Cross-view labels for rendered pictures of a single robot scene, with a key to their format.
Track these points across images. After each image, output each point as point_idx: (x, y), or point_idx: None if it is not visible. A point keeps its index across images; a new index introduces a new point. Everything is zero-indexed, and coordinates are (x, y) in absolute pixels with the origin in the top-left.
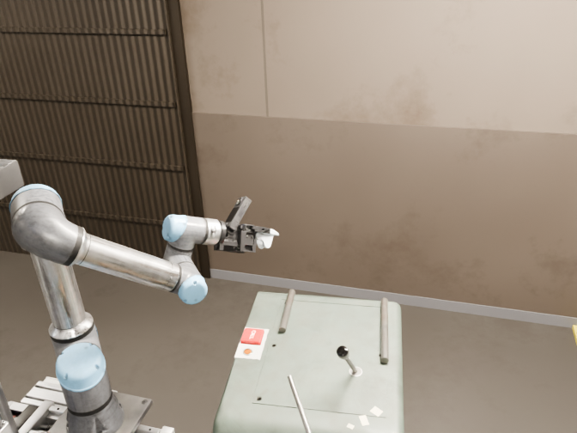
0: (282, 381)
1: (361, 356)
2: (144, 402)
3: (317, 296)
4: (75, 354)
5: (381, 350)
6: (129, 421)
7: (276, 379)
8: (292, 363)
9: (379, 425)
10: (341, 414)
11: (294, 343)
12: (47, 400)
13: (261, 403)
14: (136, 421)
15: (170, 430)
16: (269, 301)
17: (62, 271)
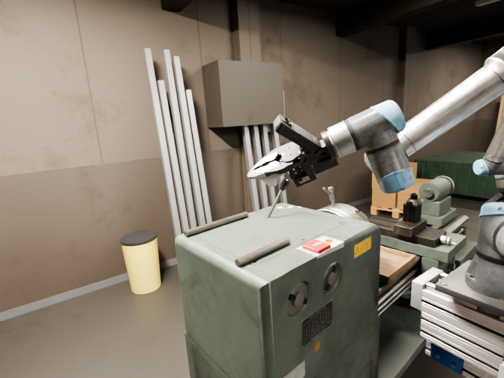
0: (317, 224)
1: (253, 220)
2: (443, 283)
3: (220, 256)
4: None
5: (241, 214)
6: (457, 276)
7: (321, 226)
8: (301, 229)
9: (285, 205)
10: (298, 210)
11: (286, 236)
12: None
13: (340, 220)
14: (449, 274)
15: (415, 280)
16: (269, 268)
17: None
